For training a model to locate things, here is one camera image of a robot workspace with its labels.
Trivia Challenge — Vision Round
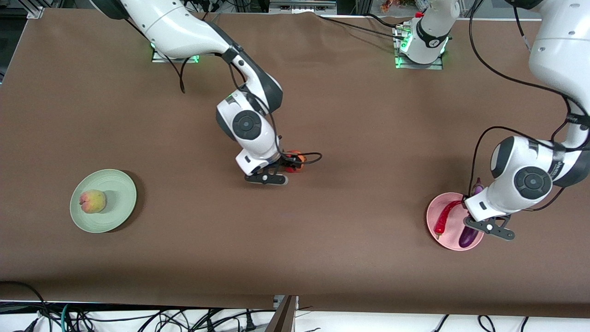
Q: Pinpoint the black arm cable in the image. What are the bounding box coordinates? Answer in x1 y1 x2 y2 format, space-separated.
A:
468 0 590 213
125 16 323 165

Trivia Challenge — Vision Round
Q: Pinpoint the aluminium frame beam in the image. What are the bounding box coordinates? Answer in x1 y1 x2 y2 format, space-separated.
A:
270 0 337 14

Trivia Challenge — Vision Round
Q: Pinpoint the purple eggplant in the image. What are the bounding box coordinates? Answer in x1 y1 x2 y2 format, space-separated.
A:
458 178 485 249

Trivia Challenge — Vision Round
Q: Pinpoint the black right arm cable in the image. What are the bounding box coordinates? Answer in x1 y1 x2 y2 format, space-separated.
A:
125 16 323 165

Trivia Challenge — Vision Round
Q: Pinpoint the pink round plate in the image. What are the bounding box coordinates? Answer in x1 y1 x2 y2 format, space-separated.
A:
426 192 486 252

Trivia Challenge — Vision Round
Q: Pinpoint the green round plate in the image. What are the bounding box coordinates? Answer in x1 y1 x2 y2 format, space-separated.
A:
70 169 138 234

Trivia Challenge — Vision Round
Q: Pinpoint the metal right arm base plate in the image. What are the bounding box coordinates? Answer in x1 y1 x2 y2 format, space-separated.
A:
151 44 201 64

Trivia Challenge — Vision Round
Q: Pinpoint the yellow pink peach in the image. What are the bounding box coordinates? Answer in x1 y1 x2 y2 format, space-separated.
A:
79 190 107 214

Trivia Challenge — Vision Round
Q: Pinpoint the long black table cable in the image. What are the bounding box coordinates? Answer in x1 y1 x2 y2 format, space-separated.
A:
318 16 406 38

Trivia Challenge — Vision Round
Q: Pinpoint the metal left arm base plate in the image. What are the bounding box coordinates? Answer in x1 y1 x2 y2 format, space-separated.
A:
394 25 444 70

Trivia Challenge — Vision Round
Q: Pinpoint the black floor cable with plug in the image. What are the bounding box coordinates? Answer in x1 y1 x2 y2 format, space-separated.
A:
152 308 277 332

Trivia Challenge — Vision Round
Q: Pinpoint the red chili pepper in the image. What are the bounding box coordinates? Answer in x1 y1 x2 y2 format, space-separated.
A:
434 200 463 239

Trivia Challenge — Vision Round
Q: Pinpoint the short black table cable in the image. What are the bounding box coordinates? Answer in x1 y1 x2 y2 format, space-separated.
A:
366 13 402 27

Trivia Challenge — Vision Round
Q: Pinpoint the brown table cloth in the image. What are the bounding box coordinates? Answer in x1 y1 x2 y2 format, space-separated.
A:
0 8 590 319

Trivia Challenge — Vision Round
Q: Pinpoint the thick black floor cable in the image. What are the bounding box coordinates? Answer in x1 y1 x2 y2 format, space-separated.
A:
0 280 52 332

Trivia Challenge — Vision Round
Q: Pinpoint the aluminium table post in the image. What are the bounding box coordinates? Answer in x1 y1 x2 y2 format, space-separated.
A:
265 295 299 332

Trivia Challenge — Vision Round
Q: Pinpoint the red apple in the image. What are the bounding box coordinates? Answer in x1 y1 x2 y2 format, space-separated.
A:
282 150 307 173

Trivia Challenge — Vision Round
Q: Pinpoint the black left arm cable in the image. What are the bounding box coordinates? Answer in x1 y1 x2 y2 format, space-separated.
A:
468 0 590 213

